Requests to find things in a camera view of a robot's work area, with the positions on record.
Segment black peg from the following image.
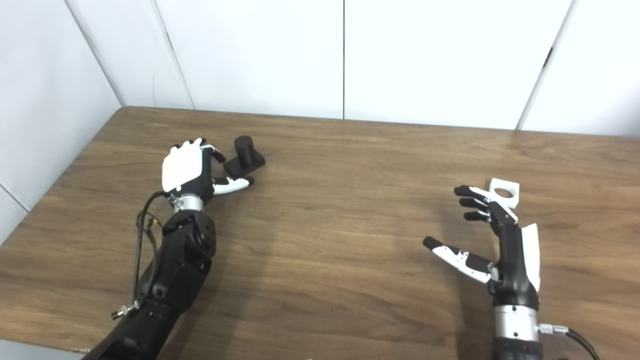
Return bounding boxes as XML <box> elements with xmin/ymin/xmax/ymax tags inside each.
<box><xmin>223</xmin><ymin>135</ymin><xmax>266</xmax><ymax>177</ymax></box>

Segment thick black left wrist cable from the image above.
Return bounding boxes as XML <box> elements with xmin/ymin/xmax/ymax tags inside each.
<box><xmin>111</xmin><ymin>191</ymin><xmax>173</xmax><ymax>321</ymax></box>

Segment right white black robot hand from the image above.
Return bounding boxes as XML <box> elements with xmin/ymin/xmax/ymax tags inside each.
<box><xmin>423</xmin><ymin>185</ymin><xmax>542</xmax><ymax>310</ymax></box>

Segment thin left wrist wire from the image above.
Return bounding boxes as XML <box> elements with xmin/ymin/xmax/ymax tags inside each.
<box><xmin>142</xmin><ymin>212</ymin><xmax>162</xmax><ymax>256</ymax></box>

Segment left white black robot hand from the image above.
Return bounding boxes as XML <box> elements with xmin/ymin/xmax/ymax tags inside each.
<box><xmin>161</xmin><ymin>138</ymin><xmax>255</xmax><ymax>205</ymax></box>

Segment thick black right wrist cable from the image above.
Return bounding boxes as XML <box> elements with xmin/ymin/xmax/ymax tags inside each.
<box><xmin>537</xmin><ymin>323</ymin><xmax>601</xmax><ymax>360</ymax></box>

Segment thick black wrist cable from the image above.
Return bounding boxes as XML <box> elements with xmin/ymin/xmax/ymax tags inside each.
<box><xmin>111</xmin><ymin>191</ymin><xmax>173</xmax><ymax>321</ymax></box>
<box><xmin>537</xmin><ymin>323</ymin><xmax>601</xmax><ymax>360</ymax></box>

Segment white square piece with hole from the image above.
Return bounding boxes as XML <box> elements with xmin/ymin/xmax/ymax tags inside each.
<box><xmin>489</xmin><ymin>178</ymin><xmax>520</xmax><ymax>210</ymax></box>

